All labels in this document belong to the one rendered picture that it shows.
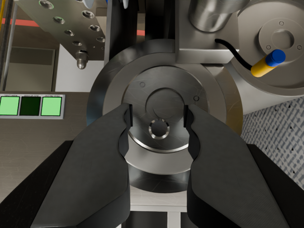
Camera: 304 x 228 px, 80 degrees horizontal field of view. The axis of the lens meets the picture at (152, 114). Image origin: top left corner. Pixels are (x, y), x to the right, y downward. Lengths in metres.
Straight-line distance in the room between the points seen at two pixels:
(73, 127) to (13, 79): 2.61
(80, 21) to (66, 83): 1.69
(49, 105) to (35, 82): 2.41
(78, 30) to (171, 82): 0.36
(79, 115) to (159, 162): 0.41
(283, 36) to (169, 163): 0.17
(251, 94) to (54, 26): 0.42
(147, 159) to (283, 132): 0.22
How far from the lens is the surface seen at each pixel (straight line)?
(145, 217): 0.62
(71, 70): 2.15
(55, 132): 0.57
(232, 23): 0.18
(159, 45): 0.19
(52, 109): 0.58
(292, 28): 0.25
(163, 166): 0.17
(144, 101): 0.15
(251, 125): 0.40
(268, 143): 0.36
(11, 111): 0.64
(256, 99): 0.23
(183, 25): 0.17
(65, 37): 0.53
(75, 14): 0.44
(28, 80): 3.03
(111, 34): 0.22
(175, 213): 0.54
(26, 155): 0.61
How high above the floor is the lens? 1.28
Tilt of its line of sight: 9 degrees down
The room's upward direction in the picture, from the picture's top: 179 degrees counter-clockwise
